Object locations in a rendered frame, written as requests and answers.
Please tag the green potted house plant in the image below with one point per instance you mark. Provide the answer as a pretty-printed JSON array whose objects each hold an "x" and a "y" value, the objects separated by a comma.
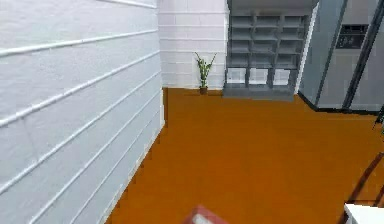
[{"x": 204, "y": 70}]

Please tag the grey open shelf unit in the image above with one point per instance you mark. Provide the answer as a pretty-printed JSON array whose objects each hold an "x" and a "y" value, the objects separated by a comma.
[{"x": 263, "y": 50}]

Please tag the red box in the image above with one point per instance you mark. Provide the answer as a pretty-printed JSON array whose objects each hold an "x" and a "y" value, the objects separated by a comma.
[{"x": 204, "y": 216}]

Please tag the grey steel fridge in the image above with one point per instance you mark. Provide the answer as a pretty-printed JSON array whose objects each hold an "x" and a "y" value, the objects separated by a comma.
[{"x": 336, "y": 66}]

